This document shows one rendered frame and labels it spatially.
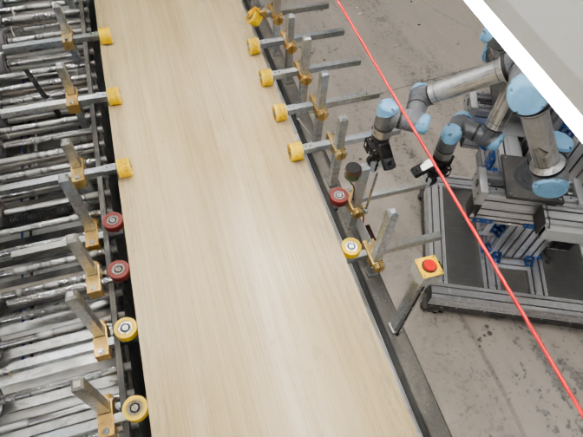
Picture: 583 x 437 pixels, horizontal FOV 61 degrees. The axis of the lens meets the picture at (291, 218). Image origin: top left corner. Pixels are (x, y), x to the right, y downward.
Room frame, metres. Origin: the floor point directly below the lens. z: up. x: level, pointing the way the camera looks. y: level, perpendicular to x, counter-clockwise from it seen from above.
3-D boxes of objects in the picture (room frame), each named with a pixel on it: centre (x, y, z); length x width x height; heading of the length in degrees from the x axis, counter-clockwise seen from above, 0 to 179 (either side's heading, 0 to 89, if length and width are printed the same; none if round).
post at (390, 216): (1.01, -0.35, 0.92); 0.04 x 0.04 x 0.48; 20
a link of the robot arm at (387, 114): (1.34, -0.32, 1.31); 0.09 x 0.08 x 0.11; 76
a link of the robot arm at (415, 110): (1.33, -0.42, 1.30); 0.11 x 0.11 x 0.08; 76
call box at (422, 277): (0.77, -0.44, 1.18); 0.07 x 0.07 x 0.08; 20
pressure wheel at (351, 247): (1.02, -0.24, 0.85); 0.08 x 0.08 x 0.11
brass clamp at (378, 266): (1.03, -0.35, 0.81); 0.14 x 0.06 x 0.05; 20
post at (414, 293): (0.77, -0.44, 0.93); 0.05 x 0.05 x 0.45; 20
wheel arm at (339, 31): (2.25, 0.02, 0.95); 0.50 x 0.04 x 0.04; 110
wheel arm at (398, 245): (1.08, -0.43, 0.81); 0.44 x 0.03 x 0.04; 110
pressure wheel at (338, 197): (1.26, -0.19, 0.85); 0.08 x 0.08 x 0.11
